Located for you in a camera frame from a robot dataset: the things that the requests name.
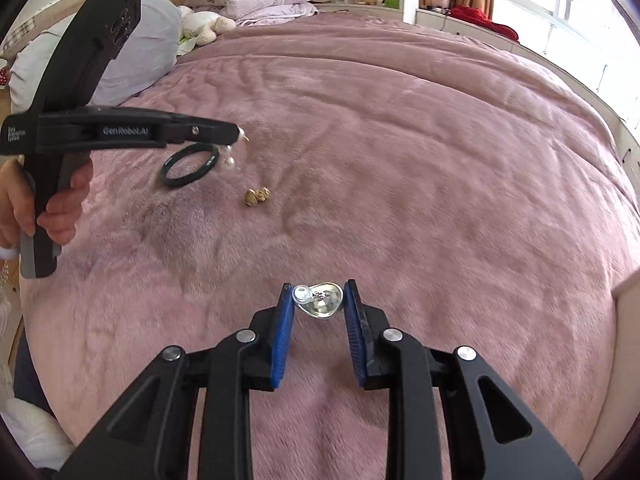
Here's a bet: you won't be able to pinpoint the pink plush bed blanket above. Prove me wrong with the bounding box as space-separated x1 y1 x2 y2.
21 14 639 460

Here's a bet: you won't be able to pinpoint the white plush toy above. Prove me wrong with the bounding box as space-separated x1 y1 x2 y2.
178 6 236 47

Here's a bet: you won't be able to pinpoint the dark green jade bangle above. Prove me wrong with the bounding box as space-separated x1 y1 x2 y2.
160 143 219 188

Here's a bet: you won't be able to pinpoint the red cloth on sill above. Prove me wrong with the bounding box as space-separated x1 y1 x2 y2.
449 6 520 42

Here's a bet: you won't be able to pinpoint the grey pillow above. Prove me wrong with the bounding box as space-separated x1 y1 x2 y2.
8 0 182 115

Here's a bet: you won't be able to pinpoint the gold earrings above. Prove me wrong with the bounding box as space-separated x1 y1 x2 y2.
243 188 271 207

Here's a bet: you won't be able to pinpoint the silver heart jewelry piece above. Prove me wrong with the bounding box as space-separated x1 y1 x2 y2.
292 282 344 320

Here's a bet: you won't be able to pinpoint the person's left hand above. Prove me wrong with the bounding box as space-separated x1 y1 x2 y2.
0 155 94 248

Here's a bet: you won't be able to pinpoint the white pearl earrings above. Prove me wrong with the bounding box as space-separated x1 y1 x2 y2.
220 128 250 171

